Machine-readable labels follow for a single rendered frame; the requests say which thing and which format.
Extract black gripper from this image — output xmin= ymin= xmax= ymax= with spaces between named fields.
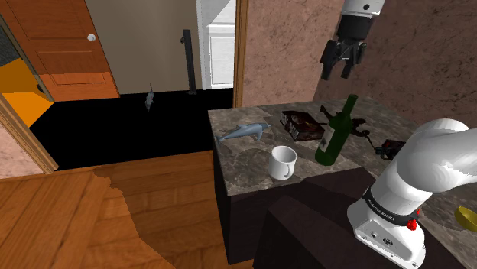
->
xmin=320 ymin=13 xmax=375 ymax=81

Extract dark brown book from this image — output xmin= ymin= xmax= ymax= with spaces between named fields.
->
xmin=279 ymin=109 xmax=326 ymax=142

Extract green glass bottle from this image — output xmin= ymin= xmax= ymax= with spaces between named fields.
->
xmin=314 ymin=93 xmax=359 ymax=167

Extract small black device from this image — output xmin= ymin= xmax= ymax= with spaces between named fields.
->
xmin=375 ymin=138 xmax=407 ymax=161

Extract white panel door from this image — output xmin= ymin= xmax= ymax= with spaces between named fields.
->
xmin=196 ymin=0 xmax=237 ymax=91

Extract blue dolphin figure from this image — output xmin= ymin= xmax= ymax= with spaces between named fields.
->
xmin=215 ymin=122 xmax=274 ymax=147

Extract white mug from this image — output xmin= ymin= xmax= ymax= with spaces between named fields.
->
xmin=268 ymin=144 xmax=298 ymax=182

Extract dark robot stand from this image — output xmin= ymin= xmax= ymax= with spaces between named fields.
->
xmin=253 ymin=167 xmax=465 ymax=269

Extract dark cabinet with marble top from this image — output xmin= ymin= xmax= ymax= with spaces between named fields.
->
xmin=207 ymin=97 xmax=477 ymax=266

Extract small grey animal figure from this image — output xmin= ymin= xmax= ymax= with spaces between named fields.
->
xmin=144 ymin=83 xmax=157 ymax=113

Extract yellow bowl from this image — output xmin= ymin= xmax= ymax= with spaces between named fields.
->
xmin=453 ymin=205 xmax=477 ymax=233

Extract orange wooden door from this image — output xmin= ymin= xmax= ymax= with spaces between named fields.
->
xmin=0 ymin=0 xmax=122 ymax=102

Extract black upright post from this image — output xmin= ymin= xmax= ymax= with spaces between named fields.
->
xmin=179 ymin=28 xmax=199 ymax=96

